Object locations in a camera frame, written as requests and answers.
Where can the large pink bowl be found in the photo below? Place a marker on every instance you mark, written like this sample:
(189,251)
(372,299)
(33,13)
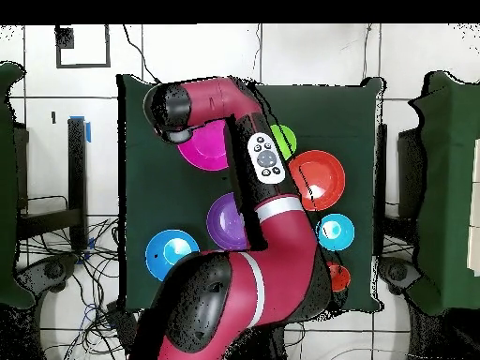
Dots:
(206,150)

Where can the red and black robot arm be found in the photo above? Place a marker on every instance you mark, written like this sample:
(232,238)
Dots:
(285,255)

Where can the purple bowl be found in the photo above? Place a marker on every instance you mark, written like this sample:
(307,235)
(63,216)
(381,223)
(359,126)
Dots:
(223,221)

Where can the small green bowl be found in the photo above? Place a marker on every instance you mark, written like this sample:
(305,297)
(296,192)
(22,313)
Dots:
(287,140)

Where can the dark green tablecloth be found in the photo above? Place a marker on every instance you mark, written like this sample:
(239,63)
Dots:
(157,206)

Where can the wide orange bowl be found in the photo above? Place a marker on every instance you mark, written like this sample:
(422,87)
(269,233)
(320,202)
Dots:
(326,176)

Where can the medium blue bowl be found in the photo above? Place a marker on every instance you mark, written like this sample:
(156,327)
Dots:
(159,258)

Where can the small light blue bowl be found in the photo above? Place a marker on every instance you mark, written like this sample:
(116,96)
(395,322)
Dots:
(343,234)

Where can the orange cup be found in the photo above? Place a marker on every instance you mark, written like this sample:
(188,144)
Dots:
(341,279)

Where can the black floor box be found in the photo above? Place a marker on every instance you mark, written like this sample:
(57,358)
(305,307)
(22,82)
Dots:
(122,324)

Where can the grey wheeled floor base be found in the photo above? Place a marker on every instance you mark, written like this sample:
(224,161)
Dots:
(397,272)
(50,270)

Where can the green cloth side table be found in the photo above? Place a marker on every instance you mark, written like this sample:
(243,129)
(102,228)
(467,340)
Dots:
(446,187)
(6,187)

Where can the white box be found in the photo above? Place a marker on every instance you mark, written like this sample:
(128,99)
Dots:
(474,210)

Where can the black post with blue tape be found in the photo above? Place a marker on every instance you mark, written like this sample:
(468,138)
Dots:
(77,180)

